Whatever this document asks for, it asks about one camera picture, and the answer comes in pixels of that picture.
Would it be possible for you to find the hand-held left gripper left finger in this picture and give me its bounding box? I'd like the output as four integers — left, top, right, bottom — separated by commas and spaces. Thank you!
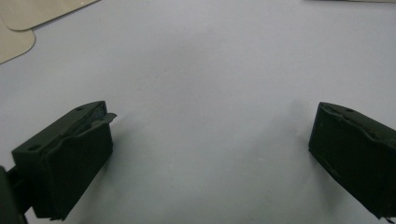
11, 100, 118, 221

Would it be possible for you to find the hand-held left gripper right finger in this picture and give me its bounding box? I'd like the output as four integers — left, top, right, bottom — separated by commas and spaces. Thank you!
308, 101, 396, 220

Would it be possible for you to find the beige flat mat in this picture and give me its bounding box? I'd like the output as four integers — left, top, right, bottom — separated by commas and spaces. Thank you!
0, 19, 37, 65
0, 0, 100, 32

